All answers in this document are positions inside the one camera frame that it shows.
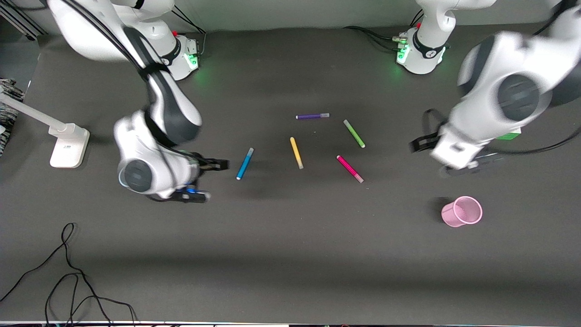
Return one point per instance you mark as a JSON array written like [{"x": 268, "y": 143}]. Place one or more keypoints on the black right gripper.
[{"x": 209, "y": 164}]

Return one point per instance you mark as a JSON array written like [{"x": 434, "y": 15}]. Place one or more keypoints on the aluminium frame rail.
[{"x": 20, "y": 20}]

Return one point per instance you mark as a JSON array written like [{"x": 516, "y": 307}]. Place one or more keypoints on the patterned grey cloth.
[{"x": 10, "y": 109}]

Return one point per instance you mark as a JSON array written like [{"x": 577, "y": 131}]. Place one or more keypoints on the yellow marker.
[{"x": 296, "y": 153}]

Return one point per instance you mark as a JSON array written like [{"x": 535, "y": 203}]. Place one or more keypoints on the pink marker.
[{"x": 349, "y": 168}]

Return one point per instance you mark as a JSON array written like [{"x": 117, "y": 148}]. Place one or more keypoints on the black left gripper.
[{"x": 421, "y": 143}]

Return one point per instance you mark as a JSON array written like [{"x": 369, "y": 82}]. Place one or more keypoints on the colourful puzzle cube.
[{"x": 509, "y": 136}]

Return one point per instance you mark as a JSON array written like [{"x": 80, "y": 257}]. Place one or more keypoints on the pink plastic cup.
[{"x": 462, "y": 212}]

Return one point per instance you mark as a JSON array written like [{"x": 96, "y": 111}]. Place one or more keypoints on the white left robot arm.
[{"x": 517, "y": 95}]

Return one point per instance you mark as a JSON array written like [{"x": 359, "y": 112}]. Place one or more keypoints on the green marker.
[{"x": 354, "y": 133}]

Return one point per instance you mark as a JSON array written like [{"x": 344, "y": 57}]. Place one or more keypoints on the blue marker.
[{"x": 244, "y": 163}]

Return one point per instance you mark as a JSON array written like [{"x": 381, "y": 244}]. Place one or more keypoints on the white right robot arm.
[{"x": 172, "y": 109}]

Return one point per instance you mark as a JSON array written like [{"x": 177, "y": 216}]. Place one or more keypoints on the purple marker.
[{"x": 312, "y": 116}]

